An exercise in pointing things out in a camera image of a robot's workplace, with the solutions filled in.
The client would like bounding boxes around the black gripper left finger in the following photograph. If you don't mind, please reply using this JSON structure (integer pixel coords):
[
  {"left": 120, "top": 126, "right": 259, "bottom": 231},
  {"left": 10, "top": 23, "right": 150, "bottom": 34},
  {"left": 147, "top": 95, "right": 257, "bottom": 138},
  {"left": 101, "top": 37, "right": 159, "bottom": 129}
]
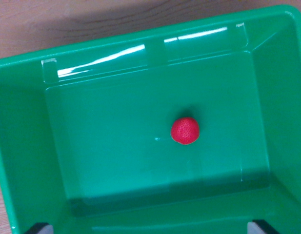
[{"left": 24, "top": 222, "right": 54, "bottom": 234}]

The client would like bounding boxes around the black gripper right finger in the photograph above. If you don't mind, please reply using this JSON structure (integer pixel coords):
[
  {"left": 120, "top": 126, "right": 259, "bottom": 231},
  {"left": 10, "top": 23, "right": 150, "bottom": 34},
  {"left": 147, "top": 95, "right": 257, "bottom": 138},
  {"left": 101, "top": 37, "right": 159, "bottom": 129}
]
[{"left": 247, "top": 219, "right": 279, "bottom": 234}]

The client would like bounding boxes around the red strawberry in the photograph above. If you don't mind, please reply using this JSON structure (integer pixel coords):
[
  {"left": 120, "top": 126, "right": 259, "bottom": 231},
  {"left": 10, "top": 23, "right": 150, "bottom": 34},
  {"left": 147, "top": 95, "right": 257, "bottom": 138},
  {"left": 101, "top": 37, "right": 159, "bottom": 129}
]
[{"left": 170, "top": 117, "right": 201, "bottom": 146}]

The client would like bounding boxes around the green plastic bin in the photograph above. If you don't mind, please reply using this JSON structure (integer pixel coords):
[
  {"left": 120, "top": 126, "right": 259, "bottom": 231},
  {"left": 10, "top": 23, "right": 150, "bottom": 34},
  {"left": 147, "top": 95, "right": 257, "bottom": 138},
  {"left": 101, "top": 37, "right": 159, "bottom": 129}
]
[{"left": 0, "top": 4, "right": 301, "bottom": 234}]

